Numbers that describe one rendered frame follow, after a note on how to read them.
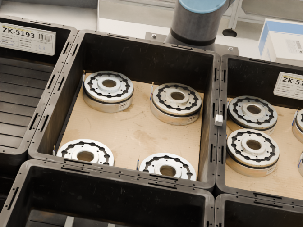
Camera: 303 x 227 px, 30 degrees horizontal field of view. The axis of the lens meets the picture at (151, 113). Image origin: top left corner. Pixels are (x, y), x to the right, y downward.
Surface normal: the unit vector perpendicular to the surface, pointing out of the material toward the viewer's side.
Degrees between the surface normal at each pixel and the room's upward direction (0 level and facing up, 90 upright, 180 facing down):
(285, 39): 0
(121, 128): 0
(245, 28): 0
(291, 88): 90
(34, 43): 90
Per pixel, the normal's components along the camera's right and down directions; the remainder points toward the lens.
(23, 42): -0.11, 0.62
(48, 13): 0.13, -0.76
